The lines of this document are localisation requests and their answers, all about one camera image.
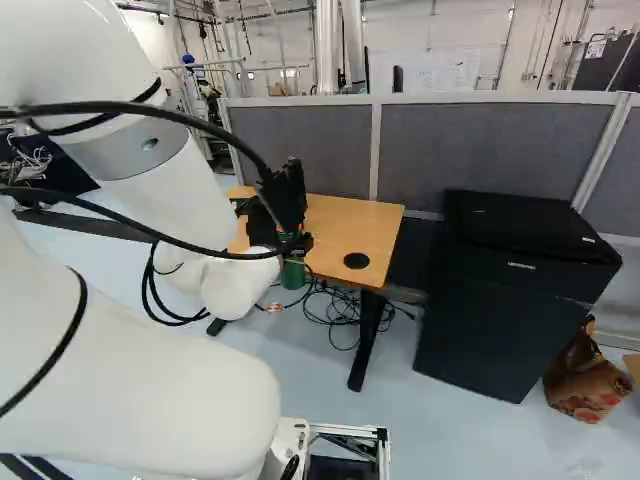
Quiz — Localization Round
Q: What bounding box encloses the grey office partition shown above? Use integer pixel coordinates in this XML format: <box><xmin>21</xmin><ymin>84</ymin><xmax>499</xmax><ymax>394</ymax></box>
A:
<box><xmin>218</xmin><ymin>91</ymin><xmax>640</xmax><ymax>238</ymax></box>

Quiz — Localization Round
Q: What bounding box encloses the green bottle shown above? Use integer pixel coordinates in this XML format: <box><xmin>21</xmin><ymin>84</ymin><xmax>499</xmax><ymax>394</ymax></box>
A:
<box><xmin>280</xmin><ymin>230</ymin><xmax>307</xmax><ymax>291</ymax></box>

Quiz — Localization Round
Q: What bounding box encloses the black cabinet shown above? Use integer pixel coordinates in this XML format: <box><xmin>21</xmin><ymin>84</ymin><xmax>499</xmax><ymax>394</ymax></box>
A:
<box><xmin>412</xmin><ymin>188</ymin><xmax>624</xmax><ymax>406</ymax></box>

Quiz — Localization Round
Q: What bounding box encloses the brown paper bag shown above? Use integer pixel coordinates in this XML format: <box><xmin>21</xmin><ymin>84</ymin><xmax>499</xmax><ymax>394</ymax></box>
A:
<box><xmin>542</xmin><ymin>314</ymin><xmax>634</xmax><ymax>426</ymax></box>

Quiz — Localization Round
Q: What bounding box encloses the black floor cable tangle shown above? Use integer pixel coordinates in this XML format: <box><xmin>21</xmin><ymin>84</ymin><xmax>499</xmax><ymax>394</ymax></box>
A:
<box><xmin>301</xmin><ymin>276</ymin><xmax>417</xmax><ymax>352</ymax></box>

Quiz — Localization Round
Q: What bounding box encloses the wooden table with black legs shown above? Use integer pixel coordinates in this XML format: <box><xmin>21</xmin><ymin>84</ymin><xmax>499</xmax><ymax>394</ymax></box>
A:
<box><xmin>206</xmin><ymin>185</ymin><xmax>407</xmax><ymax>394</ymax></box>

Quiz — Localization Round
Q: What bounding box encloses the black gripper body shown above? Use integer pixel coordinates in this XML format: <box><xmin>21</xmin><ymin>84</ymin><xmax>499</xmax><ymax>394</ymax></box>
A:
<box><xmin>247</xmin><ymin>156</ymin><xmax>309</xmax><ymax>247</ymax></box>

